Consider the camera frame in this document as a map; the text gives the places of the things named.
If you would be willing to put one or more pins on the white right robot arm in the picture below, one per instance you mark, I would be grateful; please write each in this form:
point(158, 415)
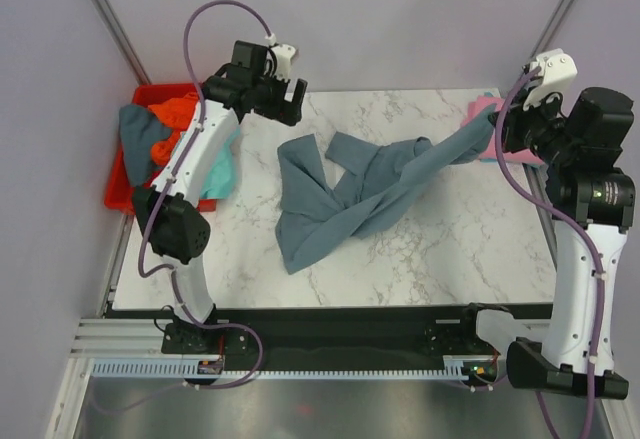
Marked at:
point(592, 203)

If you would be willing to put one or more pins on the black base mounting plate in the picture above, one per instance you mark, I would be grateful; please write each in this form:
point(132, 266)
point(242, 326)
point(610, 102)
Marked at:
point(359, 336)

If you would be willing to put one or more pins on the aluminium frame rails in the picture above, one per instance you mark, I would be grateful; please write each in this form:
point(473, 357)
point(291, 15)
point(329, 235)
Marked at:
point(97, 339)

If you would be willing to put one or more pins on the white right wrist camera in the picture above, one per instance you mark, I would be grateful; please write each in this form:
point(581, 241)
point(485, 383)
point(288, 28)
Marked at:
point(557, 72)

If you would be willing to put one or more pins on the aqua t-shirt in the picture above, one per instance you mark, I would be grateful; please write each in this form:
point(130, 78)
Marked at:
point(221, 179)

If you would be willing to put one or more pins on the left aluminium corner post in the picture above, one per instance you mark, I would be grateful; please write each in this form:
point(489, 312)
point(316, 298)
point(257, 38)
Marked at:
point(121, 39)

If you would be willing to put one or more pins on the dark blue t-shirt in bin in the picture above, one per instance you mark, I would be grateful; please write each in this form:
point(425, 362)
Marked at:
point(139, 131)

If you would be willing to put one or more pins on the aluminium corner post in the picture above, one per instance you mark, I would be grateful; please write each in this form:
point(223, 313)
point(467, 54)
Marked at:
point(549, 37)
point(121, 39)

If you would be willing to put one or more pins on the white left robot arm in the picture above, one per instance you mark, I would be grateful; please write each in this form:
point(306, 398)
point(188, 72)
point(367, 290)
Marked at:
point(174, 232)

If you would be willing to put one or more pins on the light blue slotted cable duct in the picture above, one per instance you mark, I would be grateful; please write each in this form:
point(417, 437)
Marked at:
point(445, 368)

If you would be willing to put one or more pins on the orange t-shirt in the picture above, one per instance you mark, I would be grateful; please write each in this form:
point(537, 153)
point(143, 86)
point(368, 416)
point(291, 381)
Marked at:
point(176, 114)

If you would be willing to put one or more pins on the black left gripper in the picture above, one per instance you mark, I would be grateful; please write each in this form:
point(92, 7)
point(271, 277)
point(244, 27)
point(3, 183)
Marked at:
point(285, 112)

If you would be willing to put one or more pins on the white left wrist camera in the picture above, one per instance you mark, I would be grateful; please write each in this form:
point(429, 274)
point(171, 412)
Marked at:
point(283, 57)

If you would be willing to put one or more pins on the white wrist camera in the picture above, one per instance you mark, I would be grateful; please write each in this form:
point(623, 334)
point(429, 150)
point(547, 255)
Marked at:
point(283, 57)
point(557, 72)

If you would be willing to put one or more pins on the right aluminium corner post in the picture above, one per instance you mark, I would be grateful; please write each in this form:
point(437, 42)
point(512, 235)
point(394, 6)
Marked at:
point(549, 37)

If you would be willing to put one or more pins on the slate blue t-shirt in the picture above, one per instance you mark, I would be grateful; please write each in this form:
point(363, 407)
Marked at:
point(357, 188)

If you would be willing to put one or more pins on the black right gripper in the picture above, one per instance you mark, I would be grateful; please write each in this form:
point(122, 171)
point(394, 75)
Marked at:
point(515, 119)

